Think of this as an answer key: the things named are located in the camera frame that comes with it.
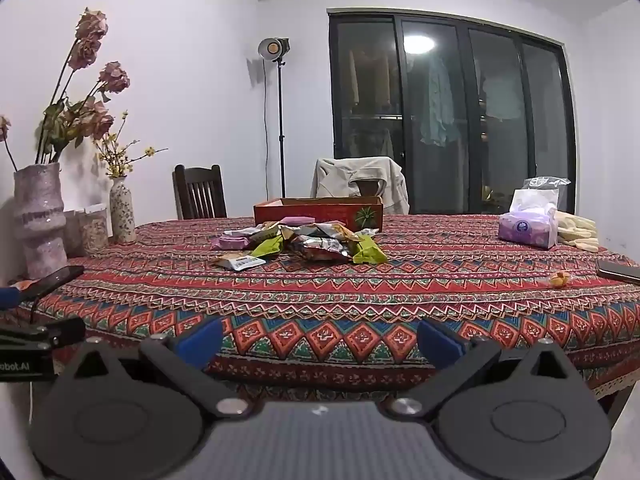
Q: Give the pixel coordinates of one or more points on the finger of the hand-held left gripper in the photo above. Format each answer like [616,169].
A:
[65,332]
[9,298]

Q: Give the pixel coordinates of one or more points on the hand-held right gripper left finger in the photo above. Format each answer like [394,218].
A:
[200,342]

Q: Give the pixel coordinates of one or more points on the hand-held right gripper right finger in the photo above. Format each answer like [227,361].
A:
[440,342]

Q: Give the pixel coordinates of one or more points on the clear cracker packet white label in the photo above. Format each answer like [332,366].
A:
[242,262]
[340,231]

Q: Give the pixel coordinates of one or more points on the pink snack packet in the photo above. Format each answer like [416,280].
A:
[230,243]
[297,220]

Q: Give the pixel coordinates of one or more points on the green snack packet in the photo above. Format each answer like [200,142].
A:
[370,251]
[267,247]

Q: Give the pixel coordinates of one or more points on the white snack packet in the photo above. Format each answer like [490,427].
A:
[242,233]

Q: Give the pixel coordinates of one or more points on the heap of assorted snack packets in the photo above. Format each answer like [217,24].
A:
[305,232]

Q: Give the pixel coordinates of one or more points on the silver foil snack packet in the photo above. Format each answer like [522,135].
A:
[320,249]

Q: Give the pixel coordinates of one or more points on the orange cardboard box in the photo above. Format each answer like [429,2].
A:
[320,212]

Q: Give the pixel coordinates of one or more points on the orange packet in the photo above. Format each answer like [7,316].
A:
[19,286]

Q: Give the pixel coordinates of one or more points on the large pink ceramic vase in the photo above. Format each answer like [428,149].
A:
[40,220]

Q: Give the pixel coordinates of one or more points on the patterned red tablecloth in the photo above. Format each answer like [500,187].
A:
[350,300]

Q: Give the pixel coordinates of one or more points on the small speckled vase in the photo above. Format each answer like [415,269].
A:
[122,215]

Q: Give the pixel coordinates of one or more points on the small yellow candy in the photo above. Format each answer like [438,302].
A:
[559,279]

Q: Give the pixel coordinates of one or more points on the purple tissue pack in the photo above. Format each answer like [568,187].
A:
[525,227]

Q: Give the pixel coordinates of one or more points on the dark wooden chair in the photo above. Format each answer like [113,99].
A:
[370,188]
[200,195]

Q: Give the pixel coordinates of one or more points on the cream rubber glove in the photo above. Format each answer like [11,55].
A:
[575,225]
[587,244]

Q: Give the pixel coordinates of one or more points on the yellow flower sprigs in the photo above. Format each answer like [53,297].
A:
[116,152]

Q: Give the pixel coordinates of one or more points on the beige jacket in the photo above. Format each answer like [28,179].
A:
[340,180]

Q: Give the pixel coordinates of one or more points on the clear plastic bag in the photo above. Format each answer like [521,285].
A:
[547,183]

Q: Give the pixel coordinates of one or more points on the black framed sliding glass door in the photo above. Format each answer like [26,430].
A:
[500,160]

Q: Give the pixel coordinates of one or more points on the black phone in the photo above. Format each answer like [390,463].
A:
[620,270]

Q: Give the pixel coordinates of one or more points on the hanging teal garment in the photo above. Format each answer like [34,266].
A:
[440,105]

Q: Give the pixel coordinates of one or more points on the hanging white garment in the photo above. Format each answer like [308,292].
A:
[500,97]

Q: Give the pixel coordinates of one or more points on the studio light on stand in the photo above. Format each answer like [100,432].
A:
[274,48]

